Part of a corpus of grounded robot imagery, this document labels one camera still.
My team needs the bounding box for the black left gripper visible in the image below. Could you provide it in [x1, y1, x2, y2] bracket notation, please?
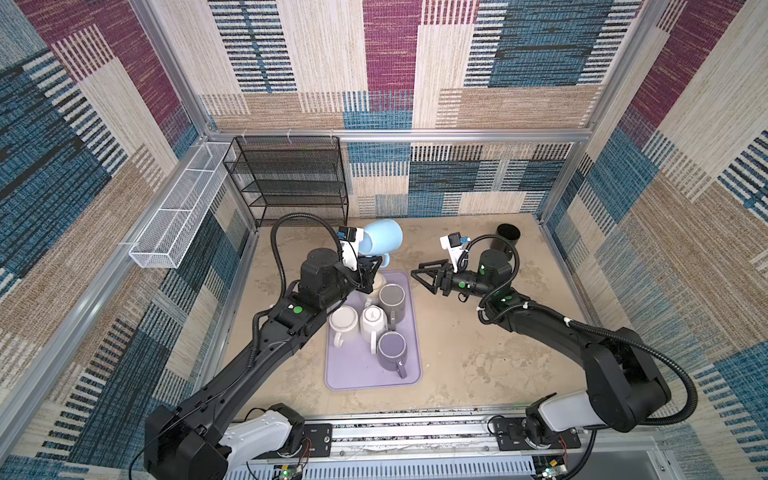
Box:
[318, 254, 381, 314]

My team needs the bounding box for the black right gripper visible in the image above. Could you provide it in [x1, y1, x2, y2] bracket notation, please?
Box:
[411, 257, 492, 299]

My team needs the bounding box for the light blue mug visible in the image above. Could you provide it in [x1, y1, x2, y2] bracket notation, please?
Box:
[358, 219, 403, 268]

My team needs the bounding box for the black ceramic mug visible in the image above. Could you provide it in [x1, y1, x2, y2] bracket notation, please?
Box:
[491, 223, 521, 254]

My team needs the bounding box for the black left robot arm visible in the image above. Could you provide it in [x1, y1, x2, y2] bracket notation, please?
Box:
[143, 248, 389, 479]

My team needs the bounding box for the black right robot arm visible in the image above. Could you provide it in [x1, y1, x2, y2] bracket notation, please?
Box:
[411, 249, 671, 448]

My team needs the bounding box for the cream speckled mug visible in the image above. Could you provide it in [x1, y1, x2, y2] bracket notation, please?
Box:
[372, 272, 387, 295]

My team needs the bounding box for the grey ceramic mug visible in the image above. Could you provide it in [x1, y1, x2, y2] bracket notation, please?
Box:
[379, 283, 406, 330]

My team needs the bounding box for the white patterned mug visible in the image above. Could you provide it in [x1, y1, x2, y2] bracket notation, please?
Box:
[359, 305, 388, 355]

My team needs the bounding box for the white ceramic mug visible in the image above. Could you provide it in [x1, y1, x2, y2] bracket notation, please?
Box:
[328, 305, 359, 348]

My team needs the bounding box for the purple ceramic mug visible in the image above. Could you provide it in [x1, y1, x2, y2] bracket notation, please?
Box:
[377, 331, 408, 379]

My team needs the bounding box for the lavender plastic tray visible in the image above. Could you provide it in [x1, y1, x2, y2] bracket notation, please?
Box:
[325, 270, 422, 391]

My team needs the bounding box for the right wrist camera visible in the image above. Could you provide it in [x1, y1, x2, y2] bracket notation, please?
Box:
[440, 232, 470, 273]

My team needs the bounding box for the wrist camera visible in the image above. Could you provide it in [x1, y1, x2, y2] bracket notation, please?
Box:
[440, 232, 470, 273]
[337, 226, 360, 271]

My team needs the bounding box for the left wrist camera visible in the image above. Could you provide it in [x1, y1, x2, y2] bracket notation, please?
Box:
[337, 226, 360, 271]

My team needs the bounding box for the black wire mesh shelf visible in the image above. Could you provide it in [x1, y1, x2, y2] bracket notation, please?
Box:
[223, 136, 349, 227]

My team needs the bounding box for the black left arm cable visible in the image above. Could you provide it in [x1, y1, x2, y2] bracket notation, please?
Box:
[250, 212, 343, 361]

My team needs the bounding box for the aluminium front rail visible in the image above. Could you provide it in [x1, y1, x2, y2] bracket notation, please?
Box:
[149, 407, 679, 480]

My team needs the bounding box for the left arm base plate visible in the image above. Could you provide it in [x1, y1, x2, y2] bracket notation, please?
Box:
[253, 422, 333, 460]

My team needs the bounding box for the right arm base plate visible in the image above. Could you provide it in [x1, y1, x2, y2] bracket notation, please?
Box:
[486, 415, 582, 451]

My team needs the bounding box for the white wire mesh basket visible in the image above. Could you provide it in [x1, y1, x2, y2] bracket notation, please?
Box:
[129, 142, 229, 269]

